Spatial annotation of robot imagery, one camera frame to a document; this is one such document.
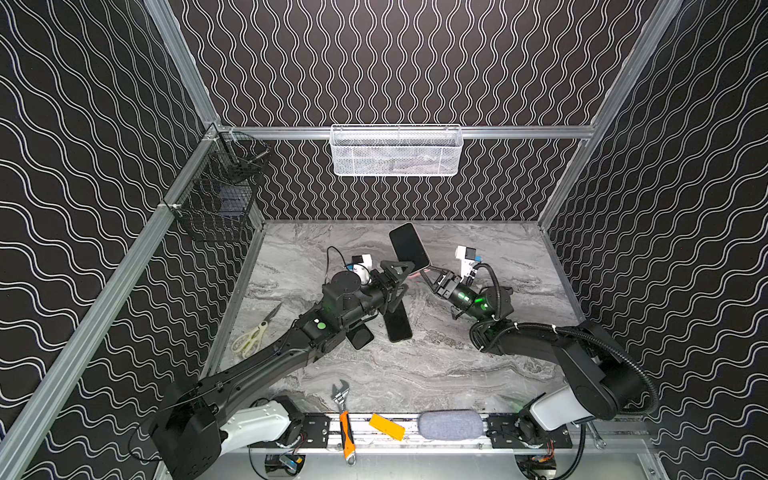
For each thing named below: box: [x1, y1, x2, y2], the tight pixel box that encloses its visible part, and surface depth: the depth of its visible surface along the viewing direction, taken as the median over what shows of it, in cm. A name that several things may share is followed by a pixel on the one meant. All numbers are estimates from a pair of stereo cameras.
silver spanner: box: [586, 421, 608, 450], surface depth 75 cm
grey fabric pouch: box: [418, 409, 484, 441], surface depth 75 cm
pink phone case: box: [388, 222, 432, 278], surface depth 77 cm
